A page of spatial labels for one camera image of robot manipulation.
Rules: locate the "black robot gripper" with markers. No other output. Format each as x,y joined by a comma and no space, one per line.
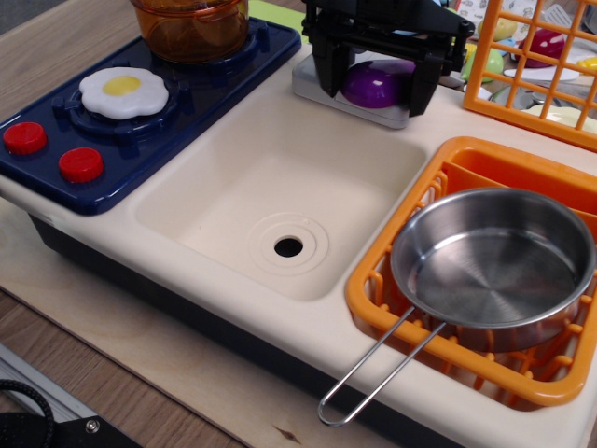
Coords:
423,32

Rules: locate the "purple toy eggplant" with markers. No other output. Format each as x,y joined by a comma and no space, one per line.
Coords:
378,84

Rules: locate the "stainless steel pan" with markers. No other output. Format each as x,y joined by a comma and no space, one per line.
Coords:
466,281

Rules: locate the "grey toy faucet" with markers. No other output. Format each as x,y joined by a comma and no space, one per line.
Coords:
306,85

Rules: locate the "green toy fruit half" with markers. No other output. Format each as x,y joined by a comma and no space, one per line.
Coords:
494,65

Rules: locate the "orange plastic grid basket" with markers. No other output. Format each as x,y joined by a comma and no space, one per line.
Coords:
558,101

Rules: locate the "magenta toy vegetable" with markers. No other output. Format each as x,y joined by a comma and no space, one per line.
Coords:
546,43

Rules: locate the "orange transparent toy pot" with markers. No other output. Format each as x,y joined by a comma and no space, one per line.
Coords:
193,31

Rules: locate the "cream toy kitchen sink unit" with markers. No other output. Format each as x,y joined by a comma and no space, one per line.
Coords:
262,220

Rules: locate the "toy fried egg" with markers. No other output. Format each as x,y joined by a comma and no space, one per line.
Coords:
123,93

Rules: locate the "navy blue toy stove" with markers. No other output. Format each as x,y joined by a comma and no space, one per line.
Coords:
132,150

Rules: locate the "right red stove knob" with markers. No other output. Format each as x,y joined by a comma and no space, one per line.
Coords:
81,165

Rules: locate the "red stove knob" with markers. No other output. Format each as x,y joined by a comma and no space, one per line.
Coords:
81,165
25,138

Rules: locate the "orange dish drying rack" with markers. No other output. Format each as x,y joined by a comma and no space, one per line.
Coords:
558,372

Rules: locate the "left red stove knob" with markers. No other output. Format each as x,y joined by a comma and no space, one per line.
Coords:
25,138

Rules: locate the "black metal bracket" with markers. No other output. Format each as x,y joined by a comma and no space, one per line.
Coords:
30,430

